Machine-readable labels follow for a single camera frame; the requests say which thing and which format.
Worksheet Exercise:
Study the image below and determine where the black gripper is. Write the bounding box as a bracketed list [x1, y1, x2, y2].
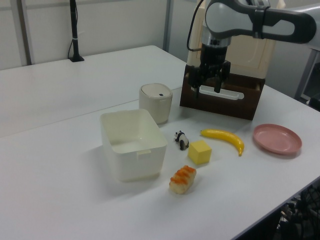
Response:
[190, 43, 232, 99]

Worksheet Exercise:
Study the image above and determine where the dark wood drawer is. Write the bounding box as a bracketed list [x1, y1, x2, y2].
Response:
[179, 64, 265, 121]

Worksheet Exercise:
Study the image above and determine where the dark wood drawer cabinet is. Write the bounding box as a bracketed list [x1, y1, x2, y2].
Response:
[186, 65, 265, 87]

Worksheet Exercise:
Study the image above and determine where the yellow toy banana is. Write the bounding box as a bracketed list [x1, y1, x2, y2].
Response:
[199, 128, 245, 157]

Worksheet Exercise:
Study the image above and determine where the beige small trash can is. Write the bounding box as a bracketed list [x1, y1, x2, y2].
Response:
[138, 83, 174, 125]

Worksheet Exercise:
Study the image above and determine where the toy panda figure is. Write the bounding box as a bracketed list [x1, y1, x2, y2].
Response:
[174, 130, 190, 151]

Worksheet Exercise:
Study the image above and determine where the yellow cube block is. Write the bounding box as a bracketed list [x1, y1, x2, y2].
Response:
[187, 139, 213, 165]

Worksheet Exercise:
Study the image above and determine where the pink plastic plate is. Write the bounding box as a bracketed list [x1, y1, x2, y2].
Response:
[252, 123, 303, 155]

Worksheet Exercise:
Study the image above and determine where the shrimp sushi toy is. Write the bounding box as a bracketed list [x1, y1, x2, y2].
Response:
[169, 165, 198, 195]

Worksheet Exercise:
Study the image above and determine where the cream open plastic bin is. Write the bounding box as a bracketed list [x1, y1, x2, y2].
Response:
[99, 108, 168, 183]

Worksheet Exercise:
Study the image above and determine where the dark equipment below table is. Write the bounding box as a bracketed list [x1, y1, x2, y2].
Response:
[274, 177, 320, 240]

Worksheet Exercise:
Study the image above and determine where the white drawer handle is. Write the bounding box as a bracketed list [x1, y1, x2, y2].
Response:
[198, 84, 245, 102]

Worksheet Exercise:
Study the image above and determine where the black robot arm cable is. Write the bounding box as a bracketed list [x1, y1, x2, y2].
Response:
[186, 0, 205, 53]

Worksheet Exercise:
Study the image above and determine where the black camera pole stand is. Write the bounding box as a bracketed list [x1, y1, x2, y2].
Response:
[68, 0, 85, 63]

